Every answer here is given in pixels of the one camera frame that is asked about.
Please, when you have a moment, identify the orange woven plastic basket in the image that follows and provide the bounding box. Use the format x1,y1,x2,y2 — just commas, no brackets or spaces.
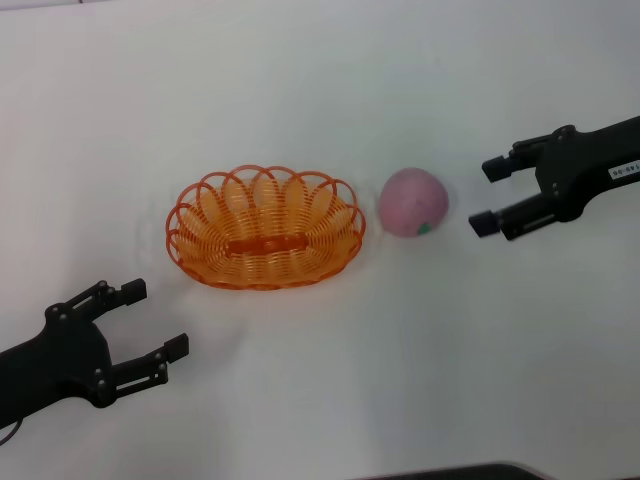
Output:
164,163,366,291

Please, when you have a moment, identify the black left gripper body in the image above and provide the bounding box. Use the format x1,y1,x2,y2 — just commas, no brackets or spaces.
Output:
0,302,114,426

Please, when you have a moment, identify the pink peach toy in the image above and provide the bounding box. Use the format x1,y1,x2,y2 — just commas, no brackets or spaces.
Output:
378,167,450,239

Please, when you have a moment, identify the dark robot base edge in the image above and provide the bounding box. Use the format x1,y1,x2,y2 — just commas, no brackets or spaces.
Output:
349,462,539,480

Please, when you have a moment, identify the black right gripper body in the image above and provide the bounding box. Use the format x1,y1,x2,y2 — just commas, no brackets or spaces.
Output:
534,115,640,224

